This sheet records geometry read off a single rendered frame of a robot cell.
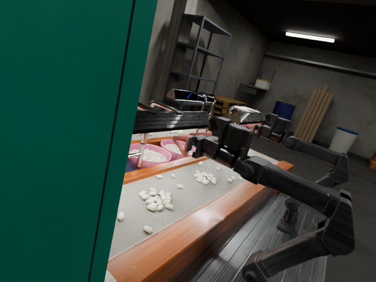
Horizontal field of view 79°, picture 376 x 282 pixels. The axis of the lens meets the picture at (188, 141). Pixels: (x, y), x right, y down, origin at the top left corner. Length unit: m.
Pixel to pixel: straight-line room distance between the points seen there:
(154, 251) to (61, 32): 0.64
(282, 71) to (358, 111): 2.69
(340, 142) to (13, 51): 8.04
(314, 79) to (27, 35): 8.86
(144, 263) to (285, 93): 8.63
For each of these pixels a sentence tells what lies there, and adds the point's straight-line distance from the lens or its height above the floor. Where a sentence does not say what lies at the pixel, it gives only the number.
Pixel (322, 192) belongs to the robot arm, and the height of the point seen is 1.10.
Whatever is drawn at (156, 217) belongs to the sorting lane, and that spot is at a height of 0.74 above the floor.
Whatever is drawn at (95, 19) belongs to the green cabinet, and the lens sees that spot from 0.26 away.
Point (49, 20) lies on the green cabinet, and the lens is 0.24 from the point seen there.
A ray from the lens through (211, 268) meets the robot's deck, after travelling 0.91.
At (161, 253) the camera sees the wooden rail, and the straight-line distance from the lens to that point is 0.76.
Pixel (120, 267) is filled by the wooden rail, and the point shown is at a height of 0.76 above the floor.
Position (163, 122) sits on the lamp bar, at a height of 1.07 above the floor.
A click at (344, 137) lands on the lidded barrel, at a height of 0.52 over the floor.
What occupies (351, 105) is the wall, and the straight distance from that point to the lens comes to 8.88.
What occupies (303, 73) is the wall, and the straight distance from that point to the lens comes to 9.04.
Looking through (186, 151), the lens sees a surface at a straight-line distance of 0.69.
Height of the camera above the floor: 1.30
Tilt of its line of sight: 17 degrees down
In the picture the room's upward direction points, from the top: 15 degrees clockwise
